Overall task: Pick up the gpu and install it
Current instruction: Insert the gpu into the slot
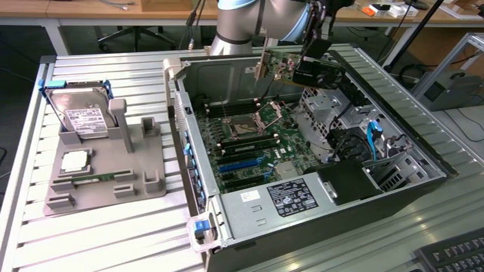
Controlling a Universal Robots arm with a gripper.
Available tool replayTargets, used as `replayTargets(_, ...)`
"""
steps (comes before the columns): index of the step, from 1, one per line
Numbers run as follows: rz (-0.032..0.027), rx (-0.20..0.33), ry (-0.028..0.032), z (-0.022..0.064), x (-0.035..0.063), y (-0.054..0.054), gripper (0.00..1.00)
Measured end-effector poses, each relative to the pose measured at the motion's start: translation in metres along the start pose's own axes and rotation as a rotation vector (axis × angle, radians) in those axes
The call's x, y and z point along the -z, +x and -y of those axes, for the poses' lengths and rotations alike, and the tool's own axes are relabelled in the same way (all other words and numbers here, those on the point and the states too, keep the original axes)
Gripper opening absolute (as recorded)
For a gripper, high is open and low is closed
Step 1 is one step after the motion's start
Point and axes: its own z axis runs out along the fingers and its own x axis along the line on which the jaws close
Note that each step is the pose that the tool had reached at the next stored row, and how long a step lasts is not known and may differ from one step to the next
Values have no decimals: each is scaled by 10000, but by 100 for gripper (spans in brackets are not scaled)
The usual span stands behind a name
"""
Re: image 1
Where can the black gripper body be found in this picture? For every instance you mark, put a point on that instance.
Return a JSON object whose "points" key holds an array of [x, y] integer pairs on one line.
{"points": [[336, 3]]}

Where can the graphics card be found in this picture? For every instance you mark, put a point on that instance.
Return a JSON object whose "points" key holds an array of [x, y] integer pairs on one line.
{"points": [[325, 75]]}

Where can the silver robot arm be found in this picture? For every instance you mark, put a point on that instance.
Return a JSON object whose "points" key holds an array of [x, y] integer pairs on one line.
{"points": [[233, 28]]}

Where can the orange small box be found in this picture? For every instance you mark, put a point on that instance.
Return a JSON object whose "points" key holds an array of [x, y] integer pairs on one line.
{"points": [[366, 10]]}

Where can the black white small device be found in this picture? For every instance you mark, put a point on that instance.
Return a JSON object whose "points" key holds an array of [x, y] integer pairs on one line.
{"points": [[380, 8]]}

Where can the white small box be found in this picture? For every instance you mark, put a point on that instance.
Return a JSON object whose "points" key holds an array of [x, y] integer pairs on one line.
{"points": [[404, 11]]}

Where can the black tripod pole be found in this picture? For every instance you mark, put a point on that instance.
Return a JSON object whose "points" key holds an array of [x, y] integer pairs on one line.
{"points": [[414, 31]]}

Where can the silver socket cover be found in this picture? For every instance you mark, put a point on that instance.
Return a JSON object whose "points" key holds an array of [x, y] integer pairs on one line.
{"points": [[269, 113]]}

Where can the silver disk bay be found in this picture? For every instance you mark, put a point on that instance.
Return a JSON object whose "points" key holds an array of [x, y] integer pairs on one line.
{"points": [[325, 124]]}

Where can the brown cabinet panel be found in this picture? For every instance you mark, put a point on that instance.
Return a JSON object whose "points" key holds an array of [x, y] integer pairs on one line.
{"points": [[430, 48]]}

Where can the black RAM slot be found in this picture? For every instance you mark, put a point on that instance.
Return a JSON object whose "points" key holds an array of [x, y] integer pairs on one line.
{"points": [[245, 140], [230, 106], [233, 112]]}

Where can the thin metal locking lever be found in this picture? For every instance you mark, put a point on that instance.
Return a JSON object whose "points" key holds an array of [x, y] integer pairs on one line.
{"points": [[224, 109]]}

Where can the white paper sheet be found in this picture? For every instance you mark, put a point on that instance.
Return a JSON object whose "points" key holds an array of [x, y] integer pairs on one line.
{"points": [[464, 14]]}

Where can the green motherboard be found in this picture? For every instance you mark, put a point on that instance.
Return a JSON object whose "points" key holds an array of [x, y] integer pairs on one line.
{"points": [[290, 141]]}

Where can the CPU socket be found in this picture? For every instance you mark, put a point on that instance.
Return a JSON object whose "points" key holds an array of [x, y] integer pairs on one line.
{"points": [[241, 128]]}

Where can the black RAM stick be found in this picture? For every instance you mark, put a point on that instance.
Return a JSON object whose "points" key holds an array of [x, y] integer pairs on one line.
{"points": [[250, 148]]}

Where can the grey computer tower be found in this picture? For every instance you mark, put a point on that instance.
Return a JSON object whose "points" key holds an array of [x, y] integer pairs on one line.
{"points": [[457, 93]]}

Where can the silver chipset heatsink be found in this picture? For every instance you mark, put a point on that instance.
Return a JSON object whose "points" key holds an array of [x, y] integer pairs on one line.
{"points": [[288, 170]]}

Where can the blue expansion slot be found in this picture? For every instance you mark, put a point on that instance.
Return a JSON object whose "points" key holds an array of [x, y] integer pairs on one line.
{"points": [[240, 165]]}

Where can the black fan shroud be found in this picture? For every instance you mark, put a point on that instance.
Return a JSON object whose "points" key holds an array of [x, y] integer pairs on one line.
{"points": [[340, 181]]}

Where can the black office chair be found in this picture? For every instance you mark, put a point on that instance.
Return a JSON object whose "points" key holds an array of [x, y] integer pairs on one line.
{"points": [[137, 34]]}

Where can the short black expansion slot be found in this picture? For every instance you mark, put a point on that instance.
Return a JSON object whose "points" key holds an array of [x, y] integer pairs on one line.
{"points": [[228, 176]]}

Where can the silver power supply unit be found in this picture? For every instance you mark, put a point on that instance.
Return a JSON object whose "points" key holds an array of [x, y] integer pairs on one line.
{"points": [[241, 218]]}

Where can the black open PC case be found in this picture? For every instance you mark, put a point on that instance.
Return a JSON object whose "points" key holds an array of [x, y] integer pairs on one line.
{"points": [[358, 226]]}

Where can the silver hard disk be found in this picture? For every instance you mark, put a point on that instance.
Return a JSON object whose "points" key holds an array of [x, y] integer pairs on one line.
{"points": [[82, 113]]}

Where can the grey parts rack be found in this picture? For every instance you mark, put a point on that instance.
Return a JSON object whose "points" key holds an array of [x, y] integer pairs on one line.
{"points": [[105, 164]]}

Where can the blue disk caddy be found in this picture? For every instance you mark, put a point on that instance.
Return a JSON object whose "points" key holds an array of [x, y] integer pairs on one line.
{"points": [[56, 84]]}

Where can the blue case latch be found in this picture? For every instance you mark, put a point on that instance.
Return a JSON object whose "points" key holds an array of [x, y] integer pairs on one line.
{"points": [[200, 226]]}

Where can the green RAM stick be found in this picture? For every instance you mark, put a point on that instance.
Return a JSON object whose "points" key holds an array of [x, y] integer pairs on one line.
{"points": [[94, 178]]}

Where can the silver CPU chip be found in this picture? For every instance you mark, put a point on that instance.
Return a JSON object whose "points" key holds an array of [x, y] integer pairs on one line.
{"points": [[74, 161]]}

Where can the black keyboard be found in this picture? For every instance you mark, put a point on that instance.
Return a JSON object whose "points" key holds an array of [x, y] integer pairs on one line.
{"points": [[453, 255]]}

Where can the wooden desk white frame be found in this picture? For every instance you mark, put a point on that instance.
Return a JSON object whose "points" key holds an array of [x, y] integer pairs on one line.
{"points": [[434, 18], [22, 11], [60, 12]]}

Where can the aluminium profile frame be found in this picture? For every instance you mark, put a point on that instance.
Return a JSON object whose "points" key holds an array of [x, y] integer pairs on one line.
{"points": [[449, 58]]}

